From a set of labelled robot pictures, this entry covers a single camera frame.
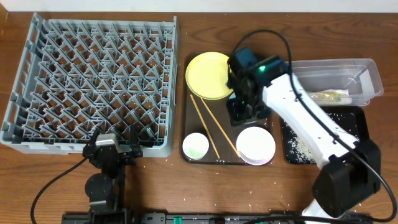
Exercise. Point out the light blue bowl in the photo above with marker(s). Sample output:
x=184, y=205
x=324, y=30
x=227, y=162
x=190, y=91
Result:
x=232, y=96

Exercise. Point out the dark brown serving tray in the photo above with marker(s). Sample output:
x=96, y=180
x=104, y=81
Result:
x=211, y=119

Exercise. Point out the grey plastic dish rack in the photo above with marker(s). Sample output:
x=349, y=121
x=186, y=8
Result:
x=76, y=77

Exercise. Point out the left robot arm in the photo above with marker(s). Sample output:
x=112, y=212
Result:
x=105, y=189

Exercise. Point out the black waste tray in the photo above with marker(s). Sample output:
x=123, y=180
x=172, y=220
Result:
x=359, y=115

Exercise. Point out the clear plastic bin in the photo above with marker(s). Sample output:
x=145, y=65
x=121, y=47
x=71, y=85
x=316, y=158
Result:
x=359, y=76

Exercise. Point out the rice and food scraps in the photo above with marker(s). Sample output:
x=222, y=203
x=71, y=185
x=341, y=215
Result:
x=296, y=152

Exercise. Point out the small white cup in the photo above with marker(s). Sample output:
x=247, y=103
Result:
x=195, y=146

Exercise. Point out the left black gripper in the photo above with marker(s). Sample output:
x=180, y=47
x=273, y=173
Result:
x=125, y=150

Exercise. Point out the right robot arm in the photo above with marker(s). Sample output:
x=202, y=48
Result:
x=350, y=171

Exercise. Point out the wooden chopstick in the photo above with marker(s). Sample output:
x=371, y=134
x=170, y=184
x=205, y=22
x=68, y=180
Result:
x=220, y=127
x=204, y=125

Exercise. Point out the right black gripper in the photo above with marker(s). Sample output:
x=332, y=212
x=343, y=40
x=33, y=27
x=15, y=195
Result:
x=236, y=117

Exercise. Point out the yellow plate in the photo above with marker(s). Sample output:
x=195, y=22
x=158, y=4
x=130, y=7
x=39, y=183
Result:
x=207, y=76

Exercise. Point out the green snack wrapper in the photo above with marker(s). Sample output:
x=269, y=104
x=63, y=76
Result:
x=325, y=96

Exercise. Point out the white pink-rimmed bowl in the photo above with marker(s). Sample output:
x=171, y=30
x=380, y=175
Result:
x=256, y=146

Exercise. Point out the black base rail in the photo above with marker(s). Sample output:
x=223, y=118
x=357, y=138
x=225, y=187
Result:
x=161, y=218

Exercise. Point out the left wooden chopstick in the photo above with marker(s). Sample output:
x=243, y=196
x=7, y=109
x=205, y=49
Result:
x=204, y=125

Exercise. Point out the right wooden chopstick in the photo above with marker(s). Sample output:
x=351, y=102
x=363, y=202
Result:
x=220, y=127

